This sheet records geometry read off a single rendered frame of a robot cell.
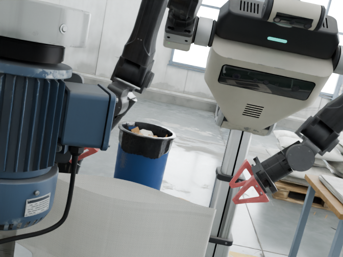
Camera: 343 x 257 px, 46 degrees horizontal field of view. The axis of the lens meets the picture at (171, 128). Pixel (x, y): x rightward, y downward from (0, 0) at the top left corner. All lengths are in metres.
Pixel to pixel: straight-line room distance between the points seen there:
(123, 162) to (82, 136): 2.60
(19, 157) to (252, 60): 0.84
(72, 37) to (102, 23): 8.54
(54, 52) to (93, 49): 8.56
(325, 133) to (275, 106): 0.45
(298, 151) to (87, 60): 8.45
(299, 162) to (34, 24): 0.60
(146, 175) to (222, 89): 1.95
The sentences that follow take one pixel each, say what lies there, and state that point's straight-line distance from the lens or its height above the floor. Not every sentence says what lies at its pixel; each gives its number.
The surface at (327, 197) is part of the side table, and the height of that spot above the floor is 0.75.
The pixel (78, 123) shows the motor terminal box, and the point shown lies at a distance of 0.62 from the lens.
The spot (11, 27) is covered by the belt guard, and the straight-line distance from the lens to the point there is 0.55.
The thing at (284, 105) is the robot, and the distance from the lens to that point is 1.39.
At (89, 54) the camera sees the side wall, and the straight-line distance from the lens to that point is 9.18.
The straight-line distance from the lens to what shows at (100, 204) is 0.96.
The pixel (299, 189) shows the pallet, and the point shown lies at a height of 0.14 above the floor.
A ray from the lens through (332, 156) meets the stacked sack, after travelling 4.40.
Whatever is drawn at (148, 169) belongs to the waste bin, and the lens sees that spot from 3.18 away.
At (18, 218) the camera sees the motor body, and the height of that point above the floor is 1.11.
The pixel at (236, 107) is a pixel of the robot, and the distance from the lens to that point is 1.40.
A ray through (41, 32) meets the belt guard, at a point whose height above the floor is 1.38.
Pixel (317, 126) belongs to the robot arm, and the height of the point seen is 1.28.
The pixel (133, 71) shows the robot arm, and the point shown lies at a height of 1.32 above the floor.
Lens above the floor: 1.40
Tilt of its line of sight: 12 degrees down
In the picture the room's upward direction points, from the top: 12 degrees clockwise
